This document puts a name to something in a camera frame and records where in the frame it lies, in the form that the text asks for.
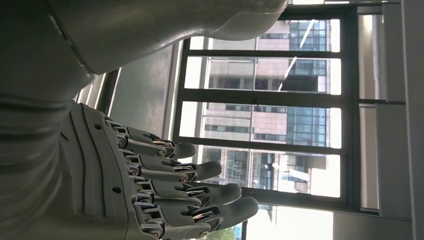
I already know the black framed window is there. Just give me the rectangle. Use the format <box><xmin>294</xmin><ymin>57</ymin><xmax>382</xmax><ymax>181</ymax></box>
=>
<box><xmin>170</xmin><ymin>3</ymin><xmax>362</xmax><ymax>240</ymax></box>

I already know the building outside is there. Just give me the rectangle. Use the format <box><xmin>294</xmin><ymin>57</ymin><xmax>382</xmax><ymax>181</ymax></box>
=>
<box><xmin>190</xmin><ymin>19</ymin><xmax>342</xmax><ymax>200</ymax></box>

